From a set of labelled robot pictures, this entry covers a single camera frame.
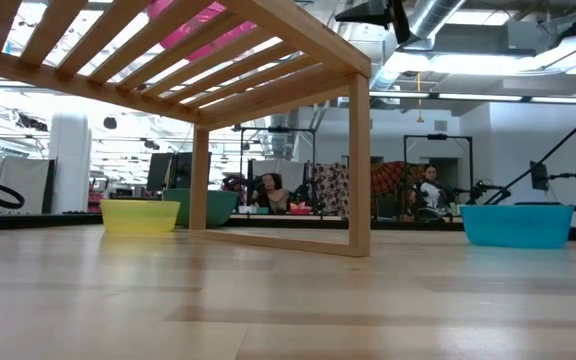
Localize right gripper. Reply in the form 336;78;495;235
335;0;414;44

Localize pink plastic bowl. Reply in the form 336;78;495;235
147;0;272;64

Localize green plastic bowl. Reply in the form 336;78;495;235
162;188;240;229

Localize cyan plastic bowl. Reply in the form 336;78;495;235
460;203;576;250

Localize yellow plastic bowl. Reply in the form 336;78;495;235
99;199;182;234

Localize wooden slatted shelf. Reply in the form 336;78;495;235
0;0;372;259

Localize yellow pendant lamp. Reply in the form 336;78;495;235
415;72;426;124

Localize long ceiling light strip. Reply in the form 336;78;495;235
367;91;576;105

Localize orange patterned cloth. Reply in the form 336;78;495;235
370;160;427;199

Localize circle patterned cloth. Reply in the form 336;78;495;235
312;162;350;219

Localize person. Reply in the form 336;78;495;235
252;172;292;214
414;163;452;221

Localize small black monitor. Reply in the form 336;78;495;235
529;160;551;192

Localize black computer monitor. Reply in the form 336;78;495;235
172;152;213;191
146;152;175;192

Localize white partition panel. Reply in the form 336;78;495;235
0;158;52;215

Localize silver ventilation duct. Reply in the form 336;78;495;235
367;0;469;91

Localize black metal frame stand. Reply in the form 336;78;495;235
403;133;474;194
239;125;318;211

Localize thin black cable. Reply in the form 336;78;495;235
482;101;576;206

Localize black table border rail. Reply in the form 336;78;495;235
0;212;576;245

